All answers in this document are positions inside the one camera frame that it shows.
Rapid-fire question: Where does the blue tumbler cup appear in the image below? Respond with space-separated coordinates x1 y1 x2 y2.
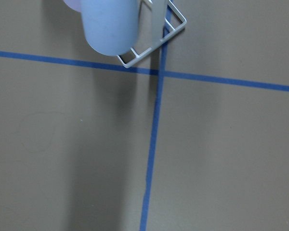
80 0 138 56

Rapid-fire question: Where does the purple tumbler cup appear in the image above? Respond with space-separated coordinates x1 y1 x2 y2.
63 0 81 12

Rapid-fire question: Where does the white wire cup rack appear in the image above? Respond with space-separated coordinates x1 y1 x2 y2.
117 0 187 68

